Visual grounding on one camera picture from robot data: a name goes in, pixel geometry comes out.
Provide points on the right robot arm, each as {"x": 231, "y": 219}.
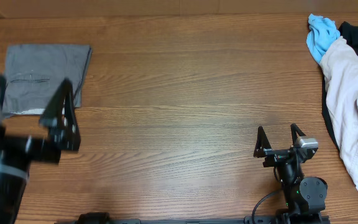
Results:
{"x": 304, "y": 196}

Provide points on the grey shorts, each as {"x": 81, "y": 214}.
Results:
{"x": 35, "y": 71}

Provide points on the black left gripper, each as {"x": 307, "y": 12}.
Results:
{"x": 66, "y": 139}

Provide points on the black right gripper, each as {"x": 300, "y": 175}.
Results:
{"x": 275, "y": 155}

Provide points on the black garment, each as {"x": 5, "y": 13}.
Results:
{"x": 350, "y": 33}

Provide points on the light blue cloth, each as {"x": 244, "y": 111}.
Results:
{"x": 323, "y": 32}

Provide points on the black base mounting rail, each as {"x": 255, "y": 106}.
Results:
{"x": 105, "y": 218}

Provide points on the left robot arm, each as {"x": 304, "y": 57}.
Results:
{"x": 14, "y": 177}

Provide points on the pale pink garment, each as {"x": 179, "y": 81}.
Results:
{"x": 340, "y": 68}

